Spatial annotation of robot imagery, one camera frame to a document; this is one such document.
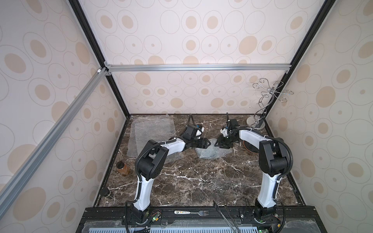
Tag chrome wire mug tree stand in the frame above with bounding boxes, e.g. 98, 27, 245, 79
246, 78, 294, 130

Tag aluminium rail back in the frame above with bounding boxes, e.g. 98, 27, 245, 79
107, 63, 291, 72

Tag black frame post back right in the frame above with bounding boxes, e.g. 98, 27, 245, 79
266, 0, 336, 114

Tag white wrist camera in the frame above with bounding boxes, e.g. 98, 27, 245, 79
196, 125, 205, 137
220, 127, 229, 138

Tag black frame post back left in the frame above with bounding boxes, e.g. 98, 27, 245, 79
68, 0, 131, 118

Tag bubble wrap sheet around orange plate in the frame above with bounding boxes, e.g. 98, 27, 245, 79
126, 116, 171, 158

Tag aluminium rail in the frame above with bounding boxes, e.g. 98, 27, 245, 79
1, 67, 108, 217
107, 63, 291, 72

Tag black tongs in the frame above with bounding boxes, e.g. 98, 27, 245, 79
213, 201, 241, 233

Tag dark grey dinner plate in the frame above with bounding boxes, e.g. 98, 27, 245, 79
243, 141, 259, 153

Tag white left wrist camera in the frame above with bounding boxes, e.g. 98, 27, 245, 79
196, 125, 205, 137

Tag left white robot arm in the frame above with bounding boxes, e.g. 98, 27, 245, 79
129, 115, 211, 223

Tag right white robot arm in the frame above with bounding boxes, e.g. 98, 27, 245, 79
215, 115, 293, 223

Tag amber glass jar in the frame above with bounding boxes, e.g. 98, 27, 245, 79
116, 161, 130, 176

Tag black frame post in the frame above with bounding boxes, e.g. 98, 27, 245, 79
266, 0, 336, 114
68, 0, 131, 118

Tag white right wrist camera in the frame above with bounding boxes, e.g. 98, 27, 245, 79
220, 127, 229, 138

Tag black base platform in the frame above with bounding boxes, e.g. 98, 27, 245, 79
77, 206, 326, 233

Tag black round knob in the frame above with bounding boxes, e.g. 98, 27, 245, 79
99, 187, 114, 199

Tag fork with patterned handle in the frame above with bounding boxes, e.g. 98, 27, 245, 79
174, 210, 209, 216

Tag aluminium rail left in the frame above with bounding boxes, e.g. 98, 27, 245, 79
1, 67, 108, 217

